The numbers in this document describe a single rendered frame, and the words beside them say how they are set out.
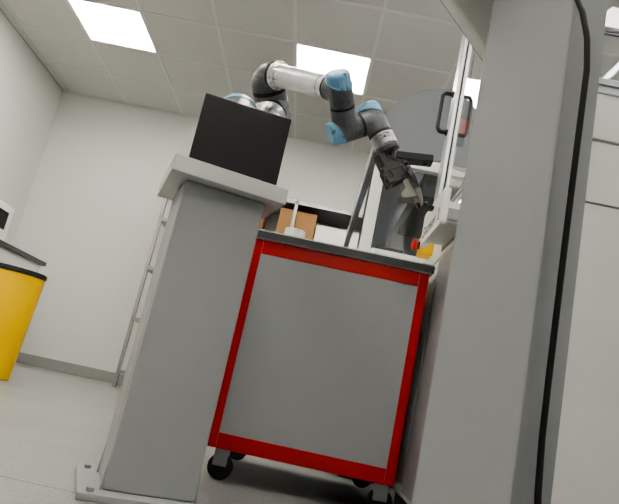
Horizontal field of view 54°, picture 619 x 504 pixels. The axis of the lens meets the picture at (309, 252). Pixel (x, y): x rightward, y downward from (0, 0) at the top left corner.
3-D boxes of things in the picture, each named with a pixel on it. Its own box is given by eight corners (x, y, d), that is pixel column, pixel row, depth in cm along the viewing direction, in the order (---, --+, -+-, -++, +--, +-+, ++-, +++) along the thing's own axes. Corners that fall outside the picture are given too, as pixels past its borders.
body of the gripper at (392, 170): (386, 192, 188) (370, 158, 191) (412, 182, 189) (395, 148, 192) (390, 184, 181) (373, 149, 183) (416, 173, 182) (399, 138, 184)
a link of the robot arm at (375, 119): (350, 115, 193) (374, 108, 195) (365, 145, 191) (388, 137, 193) (356, 103, 186) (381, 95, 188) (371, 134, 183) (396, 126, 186)
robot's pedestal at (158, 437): (74, 500, 121) (172, 149, 138) (74, 470, 149) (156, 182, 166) (219, 520, 130) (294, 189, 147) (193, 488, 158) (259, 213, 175)
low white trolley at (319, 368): (193, 477, 175) (253, 227, 192) (220, 454, 235) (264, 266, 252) (392, 521, 173) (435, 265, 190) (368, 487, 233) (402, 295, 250)
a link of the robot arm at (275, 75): (266, 49, 212) (361, 67, 177) (272, 80, 218) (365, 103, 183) (238, 59, 206) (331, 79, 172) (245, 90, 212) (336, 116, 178)
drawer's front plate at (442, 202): (439, 223, 167) (445, 186, 170) (419, 247, 196) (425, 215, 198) (445, 224, 167) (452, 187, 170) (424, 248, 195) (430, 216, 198)
